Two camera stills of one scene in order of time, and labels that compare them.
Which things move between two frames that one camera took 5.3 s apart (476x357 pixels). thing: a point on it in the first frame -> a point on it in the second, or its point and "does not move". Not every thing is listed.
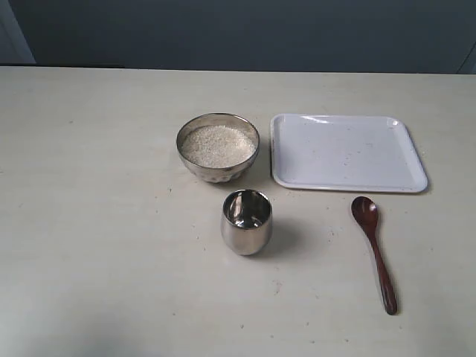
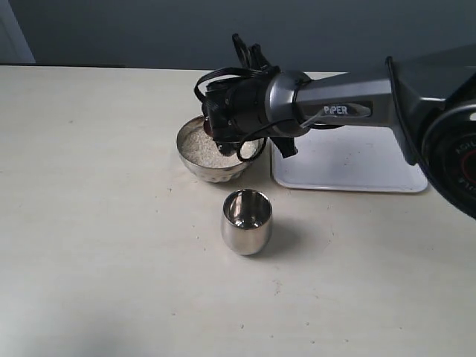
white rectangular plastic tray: (354, 152) does not move
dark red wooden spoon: (365, 212) -> (207, 128)
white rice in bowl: (218, 146) does not move
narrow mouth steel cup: (246, 222) does not move
